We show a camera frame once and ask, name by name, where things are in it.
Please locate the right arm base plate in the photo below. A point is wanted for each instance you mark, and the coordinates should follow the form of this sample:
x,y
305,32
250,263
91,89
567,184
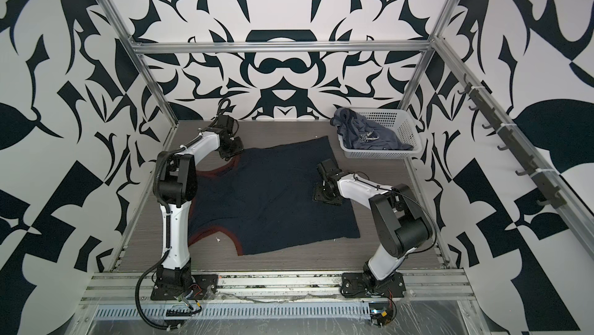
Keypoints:
x,y
363,285

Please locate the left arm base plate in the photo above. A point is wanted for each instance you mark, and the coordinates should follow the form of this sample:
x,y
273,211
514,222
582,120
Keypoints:
x,y
200,287

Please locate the blue-grey tank top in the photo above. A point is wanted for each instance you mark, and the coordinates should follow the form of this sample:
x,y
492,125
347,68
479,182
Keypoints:
x,y
359,133

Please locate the white slotted cable duct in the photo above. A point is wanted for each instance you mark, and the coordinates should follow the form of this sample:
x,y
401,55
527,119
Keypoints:
x,y
264,310

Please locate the navy tank top red trim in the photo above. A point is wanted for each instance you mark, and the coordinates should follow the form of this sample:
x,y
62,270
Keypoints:
x,y
263,200

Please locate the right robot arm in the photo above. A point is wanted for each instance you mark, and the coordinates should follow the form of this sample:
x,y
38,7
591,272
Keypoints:
x,y
402,225

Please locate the white plastic laundry basket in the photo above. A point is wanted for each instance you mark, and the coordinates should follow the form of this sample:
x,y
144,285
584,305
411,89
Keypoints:
x,y
399,122

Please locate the small green circuit board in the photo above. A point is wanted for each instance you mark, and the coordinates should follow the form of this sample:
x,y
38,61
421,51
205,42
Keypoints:
x,y
382,313

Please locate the aluminium frame crossbar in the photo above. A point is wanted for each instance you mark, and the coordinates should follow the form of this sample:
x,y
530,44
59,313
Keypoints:
x,y
278,47

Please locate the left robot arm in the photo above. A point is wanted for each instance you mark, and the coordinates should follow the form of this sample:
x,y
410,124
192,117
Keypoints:
x,y
175,185

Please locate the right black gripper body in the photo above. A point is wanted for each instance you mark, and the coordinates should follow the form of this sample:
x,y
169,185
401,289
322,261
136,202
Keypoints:
x,y
322,192

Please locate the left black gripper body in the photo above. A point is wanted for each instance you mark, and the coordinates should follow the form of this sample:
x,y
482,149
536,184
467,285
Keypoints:
x,y
236,148

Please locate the wall hook rail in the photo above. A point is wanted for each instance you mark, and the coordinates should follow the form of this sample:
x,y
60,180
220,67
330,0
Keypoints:
x,y
514,141

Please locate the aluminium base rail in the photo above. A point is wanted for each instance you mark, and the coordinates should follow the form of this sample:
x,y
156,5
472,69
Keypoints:
x,y
421,284

